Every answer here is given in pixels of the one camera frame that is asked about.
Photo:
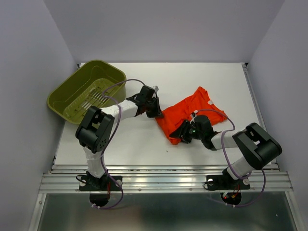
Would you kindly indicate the aluminium mounting rail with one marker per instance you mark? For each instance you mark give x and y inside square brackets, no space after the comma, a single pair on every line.
[164,179]

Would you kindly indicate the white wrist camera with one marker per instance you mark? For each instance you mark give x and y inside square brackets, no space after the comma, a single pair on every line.
[155,88]
[193,115]

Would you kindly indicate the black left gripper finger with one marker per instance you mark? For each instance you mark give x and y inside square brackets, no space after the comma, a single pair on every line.
[151,113]
[157,112]

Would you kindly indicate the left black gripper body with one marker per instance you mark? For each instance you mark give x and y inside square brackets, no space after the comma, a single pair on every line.
[150,104]

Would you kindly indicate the orange t shirt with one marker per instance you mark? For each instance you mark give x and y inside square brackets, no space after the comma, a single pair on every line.
[175,115]

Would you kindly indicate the olive green plastic basket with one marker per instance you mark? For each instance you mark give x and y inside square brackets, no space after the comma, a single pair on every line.
[86,88]

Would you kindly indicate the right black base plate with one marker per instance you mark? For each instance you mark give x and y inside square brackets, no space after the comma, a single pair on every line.
[224,182]

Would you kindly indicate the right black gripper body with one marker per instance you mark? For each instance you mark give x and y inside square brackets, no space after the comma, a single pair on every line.
[195,134]

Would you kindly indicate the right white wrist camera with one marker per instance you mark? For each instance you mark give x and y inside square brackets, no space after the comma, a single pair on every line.
[193,115]

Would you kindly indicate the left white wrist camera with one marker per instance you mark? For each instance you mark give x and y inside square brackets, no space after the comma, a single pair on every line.
[155,88]

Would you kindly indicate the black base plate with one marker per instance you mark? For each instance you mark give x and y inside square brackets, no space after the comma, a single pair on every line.
[88,183]
[224,182]

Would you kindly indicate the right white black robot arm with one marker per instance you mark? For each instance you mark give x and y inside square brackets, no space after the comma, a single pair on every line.
[256,145]

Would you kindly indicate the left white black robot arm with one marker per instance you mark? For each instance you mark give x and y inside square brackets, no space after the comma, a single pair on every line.
[98,126]

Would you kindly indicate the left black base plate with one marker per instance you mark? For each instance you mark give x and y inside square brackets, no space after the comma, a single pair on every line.
[88,183]

